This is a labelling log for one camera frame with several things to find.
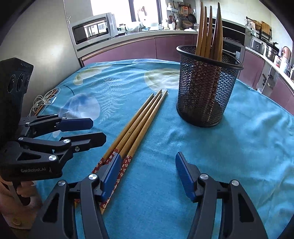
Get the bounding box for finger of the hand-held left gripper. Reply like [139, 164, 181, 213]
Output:
[17, 132, 107, 161]
[18, 114, 94, 138]

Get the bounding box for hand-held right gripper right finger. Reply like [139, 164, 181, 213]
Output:
[175, 152, 268, 239]

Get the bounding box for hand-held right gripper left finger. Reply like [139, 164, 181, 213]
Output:
[34, 153, 122, 239]

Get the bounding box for black mesh holder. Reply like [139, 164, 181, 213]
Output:
[176, 45, 244, 127]

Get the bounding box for bunch of wooden chopsticks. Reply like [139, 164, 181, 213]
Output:
[189, 2, 224, 120]

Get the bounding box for person's left hand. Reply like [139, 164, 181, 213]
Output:
[0, 180, 44, 228]

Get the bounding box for blue floral tablecloth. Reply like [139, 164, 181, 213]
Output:
[30, 58, 294, 239]

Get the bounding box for grey refrigerator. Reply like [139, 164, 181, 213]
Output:
[0, 0, 84, 120]

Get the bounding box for white microwave oven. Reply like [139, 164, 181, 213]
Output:
[70, 13, 119, 52]

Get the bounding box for pink kitchen base cabinets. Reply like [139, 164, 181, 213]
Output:
[79, 33, 294, 111]

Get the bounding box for clear plastic bag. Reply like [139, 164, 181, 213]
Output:
[126, 22, 141, 32]

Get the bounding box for white kitchen worktop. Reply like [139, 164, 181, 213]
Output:
[78, 29, 294, 85]

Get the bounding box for kitchen window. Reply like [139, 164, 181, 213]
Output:
[91, 0, 161, 23]

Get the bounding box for silver rice cooker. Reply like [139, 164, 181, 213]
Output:
[249, 38, 264, 54]

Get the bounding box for steel pot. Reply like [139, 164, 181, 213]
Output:
[265, 45, 279, 61]

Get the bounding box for white earphone cable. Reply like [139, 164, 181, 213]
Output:
[29, 88, 60, 113]

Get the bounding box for black wall rack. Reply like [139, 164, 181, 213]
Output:
[246, 16, 273, 38]

